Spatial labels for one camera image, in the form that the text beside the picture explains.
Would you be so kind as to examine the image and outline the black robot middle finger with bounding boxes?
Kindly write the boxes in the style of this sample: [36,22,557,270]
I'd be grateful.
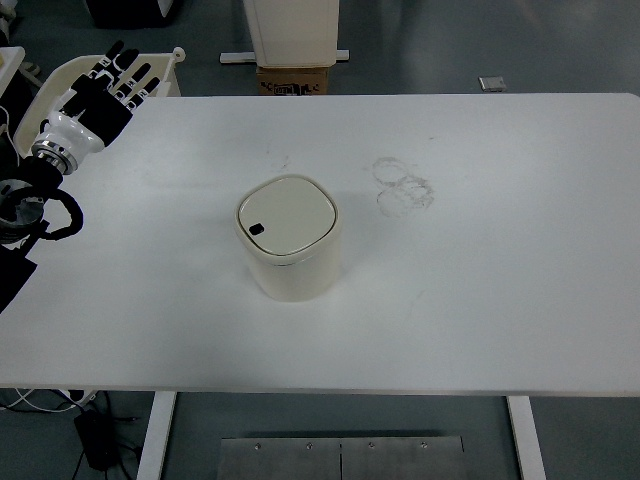
[102,49,139,89]

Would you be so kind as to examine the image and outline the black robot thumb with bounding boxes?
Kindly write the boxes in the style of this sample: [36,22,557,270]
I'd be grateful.
[62,78,108,117]

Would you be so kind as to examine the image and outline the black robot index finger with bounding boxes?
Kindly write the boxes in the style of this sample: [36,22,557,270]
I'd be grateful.
[88,41,123,79]

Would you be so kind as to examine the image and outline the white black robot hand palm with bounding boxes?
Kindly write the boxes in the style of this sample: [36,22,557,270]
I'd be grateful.
[30,87,133,172]

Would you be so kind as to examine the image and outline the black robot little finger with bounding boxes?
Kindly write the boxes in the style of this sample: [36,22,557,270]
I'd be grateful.
[125,77,159,110]

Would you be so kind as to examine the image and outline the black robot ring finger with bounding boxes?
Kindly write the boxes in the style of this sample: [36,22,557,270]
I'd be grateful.
[114,63,151,99]

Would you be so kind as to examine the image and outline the cream trash can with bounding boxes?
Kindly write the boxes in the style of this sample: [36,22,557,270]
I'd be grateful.
[235,174,342,302]

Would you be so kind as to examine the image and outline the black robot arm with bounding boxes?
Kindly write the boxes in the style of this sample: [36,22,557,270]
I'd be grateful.
[1,41,160,309]

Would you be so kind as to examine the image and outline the cream plastic chair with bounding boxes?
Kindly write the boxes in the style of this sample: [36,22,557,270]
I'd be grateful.
[13,47,186,158]

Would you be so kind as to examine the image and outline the cardboard box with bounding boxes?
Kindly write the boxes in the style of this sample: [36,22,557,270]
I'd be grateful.
[256,67,329,96]

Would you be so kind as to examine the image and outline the cream cabinet on stand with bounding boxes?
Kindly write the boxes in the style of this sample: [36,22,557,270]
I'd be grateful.
[219,0,350,69]

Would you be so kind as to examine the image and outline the left white table leg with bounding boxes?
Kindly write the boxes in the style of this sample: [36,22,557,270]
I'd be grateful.
[136,391,177,480]

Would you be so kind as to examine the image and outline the white table leg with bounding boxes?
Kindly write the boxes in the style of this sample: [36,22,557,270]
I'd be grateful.
[136,391,177,480]
[506,396,547,480]

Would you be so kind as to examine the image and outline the black power adapter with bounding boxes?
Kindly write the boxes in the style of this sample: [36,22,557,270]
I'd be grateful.
[74,410,120,472]

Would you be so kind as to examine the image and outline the small grey floor plate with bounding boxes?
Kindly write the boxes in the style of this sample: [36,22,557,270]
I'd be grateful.
[478,76,508,93]

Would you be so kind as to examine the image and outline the metal floor plate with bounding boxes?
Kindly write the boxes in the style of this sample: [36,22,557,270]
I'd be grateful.
[217,436,468,479]

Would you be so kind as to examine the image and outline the right white table leg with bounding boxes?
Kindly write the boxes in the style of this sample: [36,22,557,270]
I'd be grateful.
[506,396,547,480]

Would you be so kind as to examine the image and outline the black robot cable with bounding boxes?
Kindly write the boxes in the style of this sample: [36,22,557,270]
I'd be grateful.
[29,187,85,242]

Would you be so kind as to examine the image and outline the white cables on floor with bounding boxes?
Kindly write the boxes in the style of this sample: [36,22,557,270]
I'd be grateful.
[0,388,96,414]

